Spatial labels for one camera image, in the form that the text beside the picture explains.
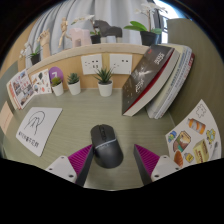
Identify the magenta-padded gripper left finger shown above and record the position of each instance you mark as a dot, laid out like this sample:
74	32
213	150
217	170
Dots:
80	160

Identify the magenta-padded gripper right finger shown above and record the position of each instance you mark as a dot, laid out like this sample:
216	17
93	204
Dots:
148	160

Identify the dark grey computer mouse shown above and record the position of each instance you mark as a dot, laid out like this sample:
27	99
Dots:
106	146

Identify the white printed mouse pad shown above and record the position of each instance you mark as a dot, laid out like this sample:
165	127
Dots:
38	130

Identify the food sticker sheet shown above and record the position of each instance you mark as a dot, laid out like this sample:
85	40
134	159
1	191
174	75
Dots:
195	136

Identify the dark green succulent in white pot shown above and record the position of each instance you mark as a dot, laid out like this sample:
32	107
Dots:
74	87

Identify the yellow-green succulent in white pot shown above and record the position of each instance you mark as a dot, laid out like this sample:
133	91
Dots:
58	89

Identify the spiky aloe in white pot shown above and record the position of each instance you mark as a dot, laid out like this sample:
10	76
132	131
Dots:
105	88

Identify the white books stack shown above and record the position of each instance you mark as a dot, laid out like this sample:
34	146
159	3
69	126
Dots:
173	83

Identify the black-covered book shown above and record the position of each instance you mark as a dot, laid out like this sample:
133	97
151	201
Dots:
145	78

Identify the beige card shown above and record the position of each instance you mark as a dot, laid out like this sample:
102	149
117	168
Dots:
6	116

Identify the white doodle sticker sheet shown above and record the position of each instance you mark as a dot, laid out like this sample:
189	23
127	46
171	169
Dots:
40	81

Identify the purple round number disc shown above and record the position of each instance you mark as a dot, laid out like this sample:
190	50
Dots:
56	72

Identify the red-edged photo magazine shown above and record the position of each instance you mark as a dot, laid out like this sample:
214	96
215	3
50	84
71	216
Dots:
21	88

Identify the wooden hand model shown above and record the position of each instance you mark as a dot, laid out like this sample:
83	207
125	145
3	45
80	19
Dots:
44	43

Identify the pink horse figurine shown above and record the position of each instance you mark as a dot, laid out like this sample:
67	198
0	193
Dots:
79	36

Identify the wooden mannequin figure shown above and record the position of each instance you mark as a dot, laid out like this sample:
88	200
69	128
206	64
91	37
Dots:
63	30

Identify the dark grey horse figurine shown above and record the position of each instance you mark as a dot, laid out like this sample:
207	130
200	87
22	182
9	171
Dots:
108	30

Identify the dark-framed window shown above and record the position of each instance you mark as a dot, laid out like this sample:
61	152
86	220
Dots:
165	25

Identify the grey curtain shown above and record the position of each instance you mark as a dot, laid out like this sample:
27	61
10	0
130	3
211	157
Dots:
113	11

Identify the white wall socket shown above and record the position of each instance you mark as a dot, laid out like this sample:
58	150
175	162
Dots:
121	64
91	64

